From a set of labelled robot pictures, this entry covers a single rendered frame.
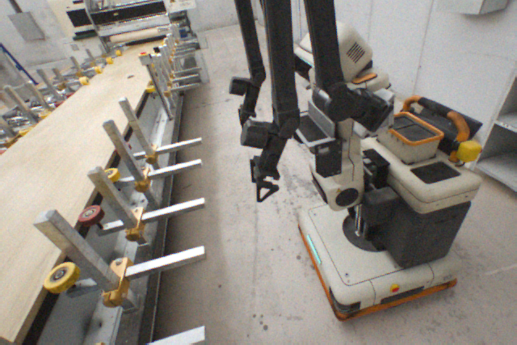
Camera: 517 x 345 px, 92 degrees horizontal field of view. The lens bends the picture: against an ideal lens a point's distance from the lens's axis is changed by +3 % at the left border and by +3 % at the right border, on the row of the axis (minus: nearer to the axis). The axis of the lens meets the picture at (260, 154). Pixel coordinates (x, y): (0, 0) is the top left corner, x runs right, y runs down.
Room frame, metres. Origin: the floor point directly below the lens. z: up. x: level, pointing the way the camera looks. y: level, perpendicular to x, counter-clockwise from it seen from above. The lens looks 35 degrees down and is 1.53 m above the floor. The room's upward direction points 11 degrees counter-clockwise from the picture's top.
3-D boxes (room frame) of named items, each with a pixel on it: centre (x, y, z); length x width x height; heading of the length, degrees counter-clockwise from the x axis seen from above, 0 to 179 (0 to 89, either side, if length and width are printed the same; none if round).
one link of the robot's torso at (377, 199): (0.77, -0.36, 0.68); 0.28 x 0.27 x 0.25; 6
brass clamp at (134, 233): (0.72, 0.55, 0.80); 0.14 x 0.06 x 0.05; 6
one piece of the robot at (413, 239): (0.85, -0.61, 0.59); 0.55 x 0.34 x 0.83; 6
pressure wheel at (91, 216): (0.72, 0.68, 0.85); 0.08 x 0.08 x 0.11
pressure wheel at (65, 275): (0.47, 0.66, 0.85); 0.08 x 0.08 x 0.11
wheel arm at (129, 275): (0.49, 0.46, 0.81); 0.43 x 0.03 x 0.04; 96
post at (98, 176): (0.70, 0.55, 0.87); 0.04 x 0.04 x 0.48; 6
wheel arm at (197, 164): (0.99, 0.51, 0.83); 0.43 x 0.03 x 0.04; 96
